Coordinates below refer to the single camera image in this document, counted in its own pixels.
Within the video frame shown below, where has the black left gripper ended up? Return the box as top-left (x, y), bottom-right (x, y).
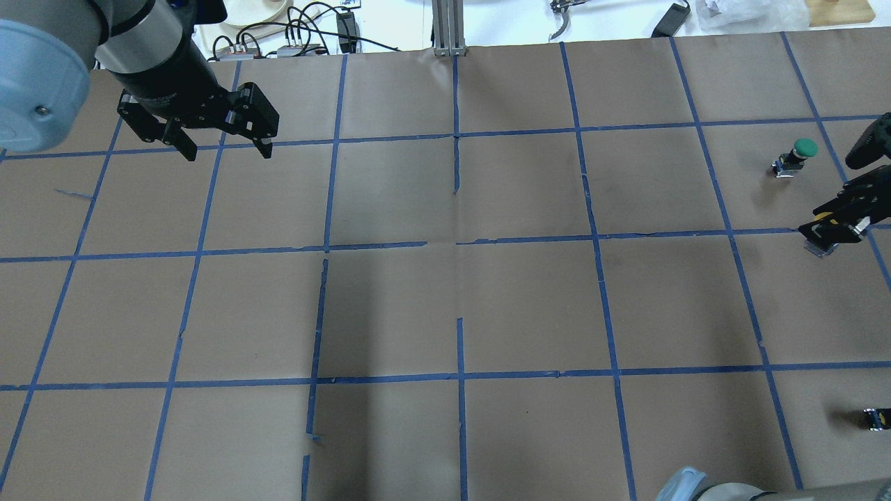
top-left (115, 40), bottom-right (281, 162)

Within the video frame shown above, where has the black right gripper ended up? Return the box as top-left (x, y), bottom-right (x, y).
top-left (798, 165), bottom-right (890, 244)

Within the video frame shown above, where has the yellow push button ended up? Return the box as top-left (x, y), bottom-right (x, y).
top-left (804, 212), bottom-right (839, 259)

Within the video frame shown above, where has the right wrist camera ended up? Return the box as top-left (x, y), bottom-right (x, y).
top-left (844, 112), bottom-right (890, 170)

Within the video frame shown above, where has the red push button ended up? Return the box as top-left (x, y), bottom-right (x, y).
top-left (862, 407), bottom-right (891, 431)

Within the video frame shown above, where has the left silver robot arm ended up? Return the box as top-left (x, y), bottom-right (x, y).
top-left (1, 1), bottom-right (280, 161)

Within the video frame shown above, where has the black power adapter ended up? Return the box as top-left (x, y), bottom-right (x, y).
top-left (650, 1), bottom-right (691, 38)

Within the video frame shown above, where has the wooden cutting board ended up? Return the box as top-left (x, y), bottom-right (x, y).
top-left (805, 0), bottom-right (877, 28)

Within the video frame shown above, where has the green push button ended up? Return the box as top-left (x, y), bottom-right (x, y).
top-left (771, 138), bottom-right (820, 179)

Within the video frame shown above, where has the beige plate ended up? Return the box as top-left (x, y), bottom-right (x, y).
top-left (222, 0), bottom-right (290, 28)

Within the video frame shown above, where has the clear plastic bag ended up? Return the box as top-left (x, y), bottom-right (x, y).
top-left (690, 1), bottom-right (811, 34)

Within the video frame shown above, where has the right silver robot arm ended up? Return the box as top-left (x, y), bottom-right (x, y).
top-left (655, 164), bottom-right (889, 500)

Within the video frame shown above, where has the beige tray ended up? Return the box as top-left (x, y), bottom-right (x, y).
top-left (196, 1), bottom-right (322, 51)

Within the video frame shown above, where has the orange usb hub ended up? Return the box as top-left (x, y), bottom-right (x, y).
top-left (274, 42), bottom-right (328, 59)
top-left (214, 44), bottom-right (261, 61)

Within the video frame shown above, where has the aluminium frame post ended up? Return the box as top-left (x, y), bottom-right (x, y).
top-left (432, 0), bottom-right (467, 57)

